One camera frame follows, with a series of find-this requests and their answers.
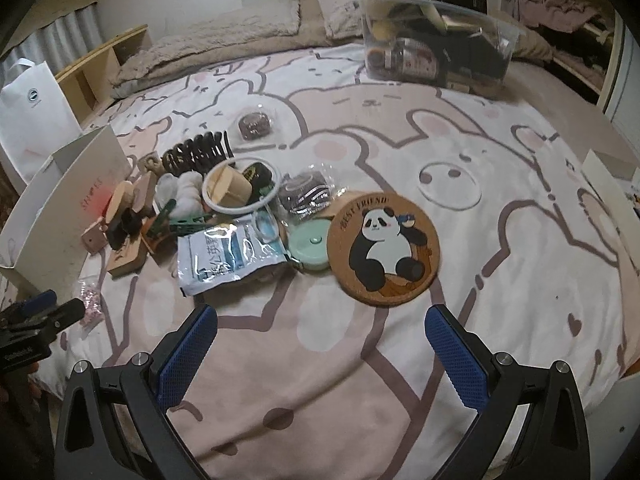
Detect beige fluffy blanket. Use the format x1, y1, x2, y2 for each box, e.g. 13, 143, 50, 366
110, 0, 331, 98

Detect round wooden cup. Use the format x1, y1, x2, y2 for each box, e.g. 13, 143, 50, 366
207, 165, 253, 203

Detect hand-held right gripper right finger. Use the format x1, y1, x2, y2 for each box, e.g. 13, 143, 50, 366
424, 304, 586, 480

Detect square pink wooden coaster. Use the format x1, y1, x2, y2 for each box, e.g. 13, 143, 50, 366
132, 172, 158, 211

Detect clear plastic storage bin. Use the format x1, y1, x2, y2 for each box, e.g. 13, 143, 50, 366
357, 0, 526, 96

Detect carved square wooden coaster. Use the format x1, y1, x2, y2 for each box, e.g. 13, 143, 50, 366
107, 240, 148, 278

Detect beige pillow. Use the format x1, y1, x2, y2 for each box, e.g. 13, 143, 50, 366
317, 0, 373, 41

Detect cartoon printed bed sheet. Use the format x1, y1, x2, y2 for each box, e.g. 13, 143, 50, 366
30, 42, 640, 480

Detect round wooden coaster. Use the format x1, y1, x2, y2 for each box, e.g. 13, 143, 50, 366
105, 180, 136, 223

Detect black pouch yellow print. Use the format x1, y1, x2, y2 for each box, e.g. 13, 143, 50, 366
242, 160, 273, 196

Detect dark brown hair claw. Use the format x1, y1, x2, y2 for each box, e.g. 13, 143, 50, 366
161, 132, 223, 176

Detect white paper bag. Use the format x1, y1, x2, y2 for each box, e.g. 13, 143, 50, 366
0, 59, 83, 181

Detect black charger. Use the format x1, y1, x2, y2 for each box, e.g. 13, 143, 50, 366
107, 212, 146, 251

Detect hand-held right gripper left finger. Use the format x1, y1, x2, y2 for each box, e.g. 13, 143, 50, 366
52, 304, 219, 480

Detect pile of clothes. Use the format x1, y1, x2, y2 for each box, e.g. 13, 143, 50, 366
505, 0, 616, 76

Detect round panda cork coaster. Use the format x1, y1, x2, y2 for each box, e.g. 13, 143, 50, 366
326, 190, 441, 306

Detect green clothes clip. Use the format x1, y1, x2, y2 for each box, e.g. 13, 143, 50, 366
150, 200, 213, 238

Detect blue white medicine sachet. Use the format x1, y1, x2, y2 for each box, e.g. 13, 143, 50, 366
177, 215, 288, 298

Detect brown leather piece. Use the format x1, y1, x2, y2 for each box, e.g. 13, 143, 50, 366
140, 220, 168, 256

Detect grey curtain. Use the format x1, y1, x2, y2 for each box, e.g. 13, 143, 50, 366
0, 2, 106, 76

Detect zip bag of pink beads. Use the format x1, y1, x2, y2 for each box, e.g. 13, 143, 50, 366
72, 280, 103, 331

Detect white box lid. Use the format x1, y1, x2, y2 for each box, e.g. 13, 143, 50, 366
580, 149, 640, 221

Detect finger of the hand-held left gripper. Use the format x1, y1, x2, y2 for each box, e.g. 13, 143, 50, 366
27, 299, 86, 332
0, 290, 57, 322

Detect white cardboard box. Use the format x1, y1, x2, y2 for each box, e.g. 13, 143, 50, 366
0, 125, 133, 301

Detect small square wooden coaster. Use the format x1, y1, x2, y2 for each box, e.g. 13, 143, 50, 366
82, 222, 108, 256

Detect white plastic hoop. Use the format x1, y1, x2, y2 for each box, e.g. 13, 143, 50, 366
201, 157, 276, 216

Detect wooden headboard shelf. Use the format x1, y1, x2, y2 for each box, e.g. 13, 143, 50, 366
55, 25, 153, 123

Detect clear pack of brown item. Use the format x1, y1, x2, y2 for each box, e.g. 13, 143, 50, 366
237, 105, 276, 142

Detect white pompom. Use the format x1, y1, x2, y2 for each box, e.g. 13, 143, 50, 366
155, 172, 203, 216

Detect brown rope knot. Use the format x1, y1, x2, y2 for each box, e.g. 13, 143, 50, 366
137, 154, 166, 176

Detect mint green round case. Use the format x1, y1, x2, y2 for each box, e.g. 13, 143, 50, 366
287, 221, 333, 273

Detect clear pack of striped item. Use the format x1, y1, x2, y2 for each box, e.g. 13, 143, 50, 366
275, 170, 336, 226

